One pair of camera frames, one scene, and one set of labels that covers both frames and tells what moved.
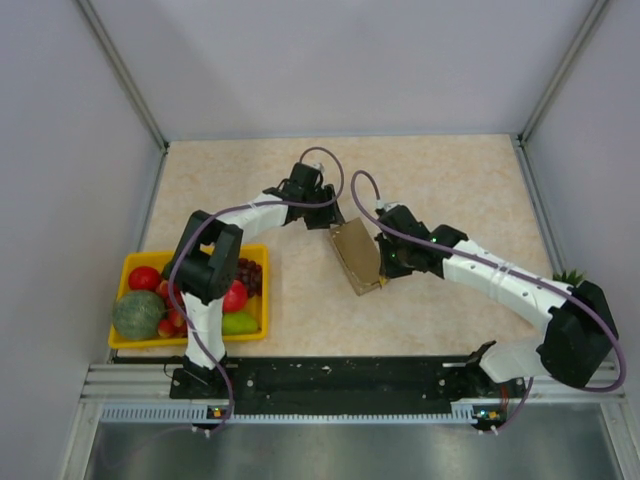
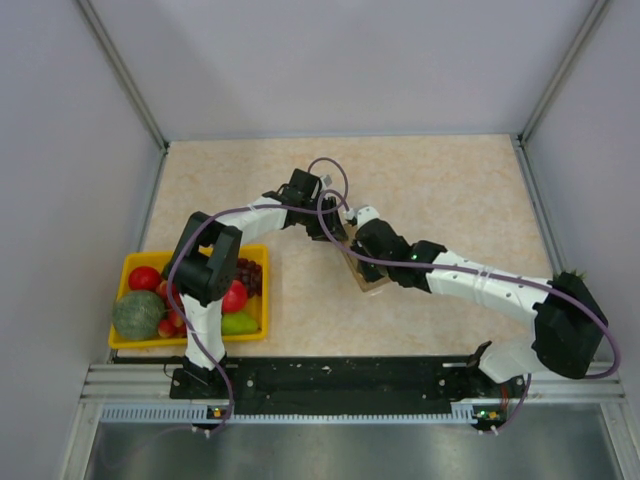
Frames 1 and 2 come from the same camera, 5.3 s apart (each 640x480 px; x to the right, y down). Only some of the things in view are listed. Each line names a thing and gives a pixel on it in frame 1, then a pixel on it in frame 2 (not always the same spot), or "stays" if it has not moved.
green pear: (239, 323) stays
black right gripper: (389, 270) → (366, 272)
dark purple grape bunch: (250, 274) stays
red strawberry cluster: (175, 321) stays
